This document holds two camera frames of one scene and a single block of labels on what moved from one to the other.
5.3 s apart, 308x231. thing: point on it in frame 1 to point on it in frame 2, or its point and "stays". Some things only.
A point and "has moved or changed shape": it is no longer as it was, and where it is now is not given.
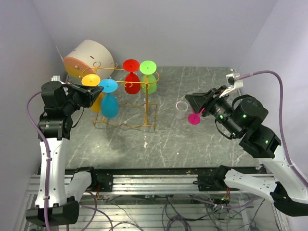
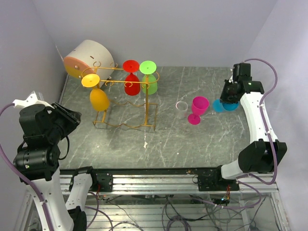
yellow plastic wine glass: (94, 80) stays
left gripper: (89, 93) to (72, 118)
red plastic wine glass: (132, 83) stays
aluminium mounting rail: (143, 184) stays
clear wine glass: (181, 108) stays
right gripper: (197, 100) to (224, 97)
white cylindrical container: (90, 57) stays
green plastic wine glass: (148, 68) stays
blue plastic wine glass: (109, 106) has moved or changed shape
